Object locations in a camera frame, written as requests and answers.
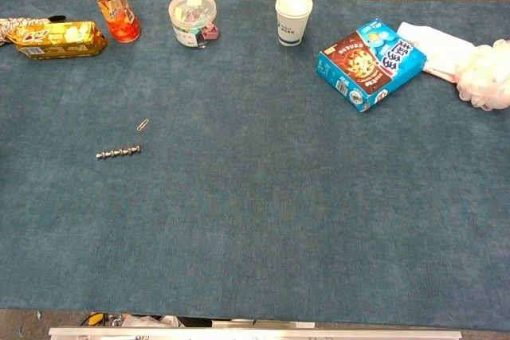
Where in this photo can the gold biscuit packet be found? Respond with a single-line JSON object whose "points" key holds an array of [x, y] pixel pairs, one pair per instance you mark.
{"points": [[60, 39]]}

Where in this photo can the metal paper clip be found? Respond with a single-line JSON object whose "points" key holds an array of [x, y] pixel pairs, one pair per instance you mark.
{"points": [[142, 124]]}

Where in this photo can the aluminium frame rail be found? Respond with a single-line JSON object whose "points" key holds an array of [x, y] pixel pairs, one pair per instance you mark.
{"points": [[255, 333]]}

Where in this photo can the white-lidded jar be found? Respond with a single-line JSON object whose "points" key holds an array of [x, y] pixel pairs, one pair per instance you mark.
{"points": [[191, 17]]}

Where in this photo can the white paper cup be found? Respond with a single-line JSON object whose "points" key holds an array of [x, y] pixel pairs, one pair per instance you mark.
{"points": [[292, 17]]}

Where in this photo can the white bath pouf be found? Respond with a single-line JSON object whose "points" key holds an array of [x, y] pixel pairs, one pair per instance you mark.
{"points": [[484, 75]]}

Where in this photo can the white plastic packet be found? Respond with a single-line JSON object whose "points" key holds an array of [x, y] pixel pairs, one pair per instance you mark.
{"points": [[434, 51]]}

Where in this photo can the blue cookie box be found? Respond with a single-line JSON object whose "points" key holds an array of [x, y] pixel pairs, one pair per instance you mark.
{"points": [[370, 63]]}

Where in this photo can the blue table mat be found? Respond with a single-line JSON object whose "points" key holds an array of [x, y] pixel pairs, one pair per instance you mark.
{"points": [[255, 180]]}

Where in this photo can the black white patterned scrunchie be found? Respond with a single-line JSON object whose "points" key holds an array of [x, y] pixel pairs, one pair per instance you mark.
{"points": [[16, 25]]}

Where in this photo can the orange drink bottle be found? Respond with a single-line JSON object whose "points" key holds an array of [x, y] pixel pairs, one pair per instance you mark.
{"points": [[115, 1]]}

